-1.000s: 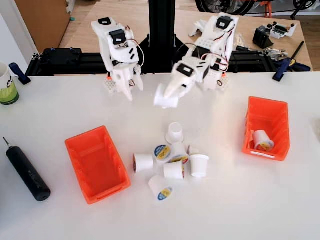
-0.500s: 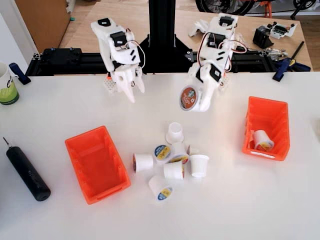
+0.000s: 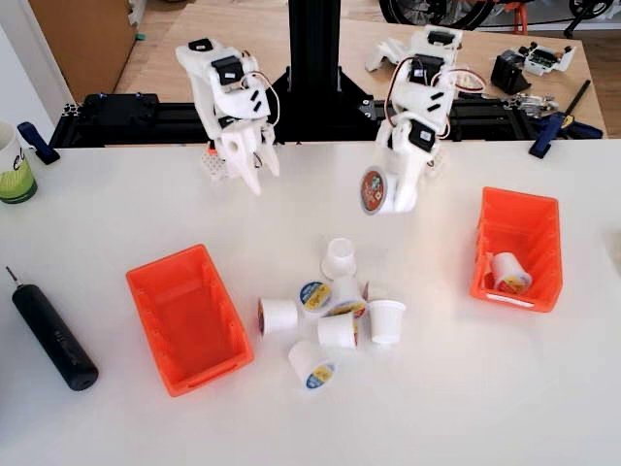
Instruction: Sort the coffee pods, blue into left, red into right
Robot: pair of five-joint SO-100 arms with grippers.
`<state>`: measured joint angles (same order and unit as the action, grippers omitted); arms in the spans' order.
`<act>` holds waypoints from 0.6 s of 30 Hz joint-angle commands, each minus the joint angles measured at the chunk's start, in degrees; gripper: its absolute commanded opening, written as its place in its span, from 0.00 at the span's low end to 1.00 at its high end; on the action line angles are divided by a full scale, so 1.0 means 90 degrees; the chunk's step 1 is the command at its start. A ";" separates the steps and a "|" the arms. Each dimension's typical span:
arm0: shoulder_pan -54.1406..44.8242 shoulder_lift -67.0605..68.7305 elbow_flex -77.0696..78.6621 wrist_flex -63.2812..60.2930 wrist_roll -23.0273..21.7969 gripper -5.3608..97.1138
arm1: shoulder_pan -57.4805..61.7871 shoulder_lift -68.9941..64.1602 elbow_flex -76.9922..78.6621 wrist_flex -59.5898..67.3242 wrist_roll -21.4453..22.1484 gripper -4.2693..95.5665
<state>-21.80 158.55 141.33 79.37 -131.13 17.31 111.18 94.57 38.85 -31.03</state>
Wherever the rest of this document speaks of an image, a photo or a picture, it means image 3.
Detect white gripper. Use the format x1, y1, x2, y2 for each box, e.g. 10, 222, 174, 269
374, 114, 438, 215
216, 118, 281, 196

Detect red lid coffee pod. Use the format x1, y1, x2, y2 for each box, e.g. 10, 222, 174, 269
489, 250, 534, 293
256, 297, 300, 339
358, 165, 395, 217

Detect blue lid coffee pod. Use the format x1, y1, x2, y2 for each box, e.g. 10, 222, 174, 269
287, 339, 338, 392
296, 280, 334, 319

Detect white printed robot part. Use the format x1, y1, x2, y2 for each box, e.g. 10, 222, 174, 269
364, 41, 413, 73

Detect clear bag of screws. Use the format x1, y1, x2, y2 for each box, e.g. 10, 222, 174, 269
453, 65, 481, 93

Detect wooden table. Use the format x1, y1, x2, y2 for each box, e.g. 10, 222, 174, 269
114, 3, 607, 142

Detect orange bin with white label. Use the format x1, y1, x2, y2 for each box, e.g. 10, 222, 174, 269
469, 186, 567, 315

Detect black printed part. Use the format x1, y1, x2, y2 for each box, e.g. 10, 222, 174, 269
489, 50, 533, 96

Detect small clear parts bag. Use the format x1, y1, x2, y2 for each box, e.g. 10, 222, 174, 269
508, 94, 559, 120

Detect blue bar clamp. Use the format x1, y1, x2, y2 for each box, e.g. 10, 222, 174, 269
527, 79, 606, 159

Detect orange plastic storage bin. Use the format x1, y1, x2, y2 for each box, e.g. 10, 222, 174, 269
124, 242, 256, 399

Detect white part with circuit board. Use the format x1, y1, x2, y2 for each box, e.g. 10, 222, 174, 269
504, 42, 577, 77

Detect wooden cabinet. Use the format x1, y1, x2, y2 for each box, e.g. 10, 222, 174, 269
28, 0, 140, 103

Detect white and green mug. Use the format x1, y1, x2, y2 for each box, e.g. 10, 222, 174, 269
0, 120, 39, 205

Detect black electric screwdriver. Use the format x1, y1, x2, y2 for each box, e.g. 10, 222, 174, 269
4, 265, 101, 392

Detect black aluminium frame rail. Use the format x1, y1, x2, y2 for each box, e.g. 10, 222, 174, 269
48, 94, 539, 149

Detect black handle screwdriver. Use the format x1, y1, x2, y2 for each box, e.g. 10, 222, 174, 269
455, 86, 508, 102

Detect black aluminium frame post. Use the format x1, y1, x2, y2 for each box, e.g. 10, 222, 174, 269
261, 0, 376, 145

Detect black box on frame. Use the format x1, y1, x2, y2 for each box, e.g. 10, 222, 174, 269
80, 91, 160, 140

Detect orange stand post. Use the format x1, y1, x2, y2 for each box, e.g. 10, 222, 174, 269
504, 0, 530, 35

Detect blue clamp handle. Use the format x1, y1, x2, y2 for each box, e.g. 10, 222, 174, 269
16, 120, 61, 165

